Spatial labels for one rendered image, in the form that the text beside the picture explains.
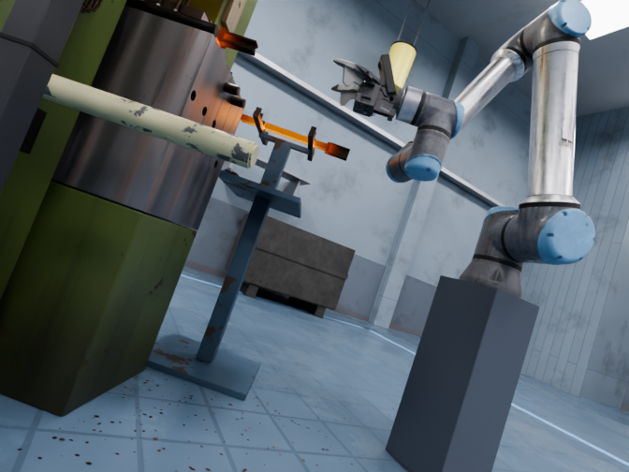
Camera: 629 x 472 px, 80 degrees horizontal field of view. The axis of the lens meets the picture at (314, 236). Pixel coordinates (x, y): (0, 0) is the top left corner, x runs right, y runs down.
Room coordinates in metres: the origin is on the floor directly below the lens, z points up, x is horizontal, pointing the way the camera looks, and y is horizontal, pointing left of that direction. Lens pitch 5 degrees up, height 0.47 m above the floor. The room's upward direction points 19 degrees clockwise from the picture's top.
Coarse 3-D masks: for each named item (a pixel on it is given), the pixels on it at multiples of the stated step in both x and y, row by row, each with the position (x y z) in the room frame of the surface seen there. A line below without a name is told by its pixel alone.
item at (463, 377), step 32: (448, 288) 1.22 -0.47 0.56; (480, 288) 1.12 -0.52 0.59; (448, 320) 1.19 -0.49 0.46; (480, 320) 1.09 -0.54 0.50; (512, 320) 1.12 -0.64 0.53; (448, 352) 1.15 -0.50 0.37; (480, 352) 1.08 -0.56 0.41; (512, 352) 1.14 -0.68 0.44; (416, 384) 1.23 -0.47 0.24; (448, 384) 1.13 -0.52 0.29; (480, 384) 1.09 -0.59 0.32; (512, 384) 1.16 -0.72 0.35; (416, 416) 1.20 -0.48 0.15; (448, 416) 1.10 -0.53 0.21; (480, 416) 1.11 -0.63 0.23; (416, 448) 1.16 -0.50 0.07; (448, 448) 1.07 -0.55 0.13; (480, 448) 1.13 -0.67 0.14
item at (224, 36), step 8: (224, 32) 0.98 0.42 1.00; (224, 40) 0.99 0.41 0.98; (232, 40) 0.99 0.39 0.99; (240, 40) 0.99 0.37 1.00; (248, 40) 0.98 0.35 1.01; (224, 48) 1.02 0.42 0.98; (232, 48) 1.01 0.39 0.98; (240, 48) 0.99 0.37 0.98; (248, 48) 0.98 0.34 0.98; (256, 48) 1.01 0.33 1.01
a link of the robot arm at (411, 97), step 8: (408, 88) 0.94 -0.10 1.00; (416, 88) 0.95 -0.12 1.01; (408, 96) 0.93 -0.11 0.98; (416, 96) 0.93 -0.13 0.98; (400, 104) 0.95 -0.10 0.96; (408, 104) 0.93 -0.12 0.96; (416, 104) 0.93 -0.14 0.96; (400, 112) 0.95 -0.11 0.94; (408, 112) 0.95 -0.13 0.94; (400, 120) 0.98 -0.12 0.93; (408, 120) 0.97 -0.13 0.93
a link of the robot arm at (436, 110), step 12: (432, 96) 0.93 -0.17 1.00; (420, 108) 0.93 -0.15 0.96; (432, 108) 0.93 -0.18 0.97; (444, 108) 0.93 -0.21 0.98; (456, 108) 0.92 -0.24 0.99; (420, 120) 0.95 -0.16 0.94; (432, 120) 0.93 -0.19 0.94; (444, 120) 0.93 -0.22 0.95; (456, 120) 0.93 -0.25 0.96; (456, 132) 0.95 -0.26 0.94
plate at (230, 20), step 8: (232, 0) 1.25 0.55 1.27; (240, 0) 1.29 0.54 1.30; (232, 8) 1.26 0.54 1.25; (240, 8) 1.32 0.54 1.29; (224, 16) 1.25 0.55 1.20; (232, 16) 1.28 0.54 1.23; (240, 16) 1.34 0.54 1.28; (224, 24) 1.27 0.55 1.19; (232, 24) 1.31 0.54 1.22; (232, 32) 1.33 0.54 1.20
